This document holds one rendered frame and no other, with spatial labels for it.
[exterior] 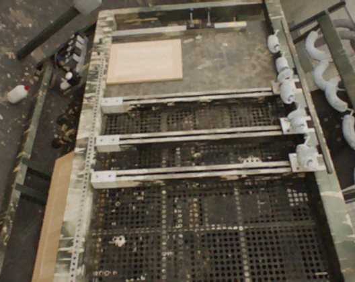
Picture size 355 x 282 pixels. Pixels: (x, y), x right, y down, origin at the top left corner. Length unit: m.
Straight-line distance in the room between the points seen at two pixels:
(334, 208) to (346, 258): 0.22
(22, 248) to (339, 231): 1.94
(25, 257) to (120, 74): 1.37
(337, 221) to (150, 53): 1.54
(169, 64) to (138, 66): 0.21
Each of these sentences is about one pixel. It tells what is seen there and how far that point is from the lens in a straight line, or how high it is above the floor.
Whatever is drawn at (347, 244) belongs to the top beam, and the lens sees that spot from 1.67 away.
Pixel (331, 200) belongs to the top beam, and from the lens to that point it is 1.73.
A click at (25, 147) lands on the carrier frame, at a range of 2.60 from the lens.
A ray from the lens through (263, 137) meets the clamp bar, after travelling 1.90.
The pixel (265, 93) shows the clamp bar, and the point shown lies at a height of 1.73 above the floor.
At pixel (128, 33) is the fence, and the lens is 2.57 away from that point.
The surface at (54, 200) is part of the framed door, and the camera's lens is 2.41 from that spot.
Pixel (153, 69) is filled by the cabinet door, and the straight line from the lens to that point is 2.30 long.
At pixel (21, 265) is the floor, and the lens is 2.58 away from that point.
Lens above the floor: 2.18
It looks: 29 degrees down
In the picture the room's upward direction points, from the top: 66 degrees clockwise
